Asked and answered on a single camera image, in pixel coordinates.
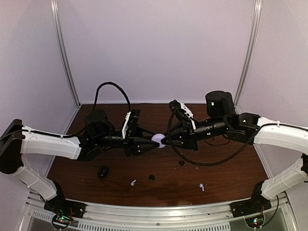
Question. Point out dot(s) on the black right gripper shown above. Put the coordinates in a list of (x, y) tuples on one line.
[(188, 136)]

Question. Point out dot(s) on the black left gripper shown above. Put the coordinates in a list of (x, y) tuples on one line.
[(134, 144)]

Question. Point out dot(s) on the lilac earbud charging case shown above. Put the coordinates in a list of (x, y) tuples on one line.
[(158, 139)]

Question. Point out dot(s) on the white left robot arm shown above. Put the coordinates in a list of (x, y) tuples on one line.
[(98, 133)]

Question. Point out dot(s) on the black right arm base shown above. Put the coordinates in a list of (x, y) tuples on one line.
[(256, 204)]

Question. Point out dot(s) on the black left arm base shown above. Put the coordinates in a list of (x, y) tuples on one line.
[(61, 206)]

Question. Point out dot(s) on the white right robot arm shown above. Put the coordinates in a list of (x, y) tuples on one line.
[(250, 129)]

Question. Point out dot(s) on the black oval charging case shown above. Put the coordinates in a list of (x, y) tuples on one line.
[(103, 172)]

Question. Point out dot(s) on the black earbud right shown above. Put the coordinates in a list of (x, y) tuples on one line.
[(181, 162)]

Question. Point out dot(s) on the left circuit board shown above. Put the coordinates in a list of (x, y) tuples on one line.
[(61, 221)]

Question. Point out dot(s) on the circuit board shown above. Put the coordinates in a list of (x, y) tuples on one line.
[(255, 222), (61, 221)]

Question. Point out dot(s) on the right circuit board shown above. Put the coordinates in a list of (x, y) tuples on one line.
[(255, 222)]

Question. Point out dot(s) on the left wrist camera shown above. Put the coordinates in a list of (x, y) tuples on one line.
[(130, 123)]

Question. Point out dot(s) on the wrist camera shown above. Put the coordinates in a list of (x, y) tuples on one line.
[(130, 123), (182, 112)]

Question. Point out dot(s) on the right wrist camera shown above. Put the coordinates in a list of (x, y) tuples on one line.
[(182, 112)]

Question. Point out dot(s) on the right aluminium frame post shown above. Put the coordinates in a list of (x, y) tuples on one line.
[(257, 12)]

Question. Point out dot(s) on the aluminium frame post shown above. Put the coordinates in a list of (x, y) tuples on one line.
[(63, 53), (257, 12)]

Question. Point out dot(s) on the left aluminium frame post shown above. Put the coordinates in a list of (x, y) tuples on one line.
[(63, 53)]

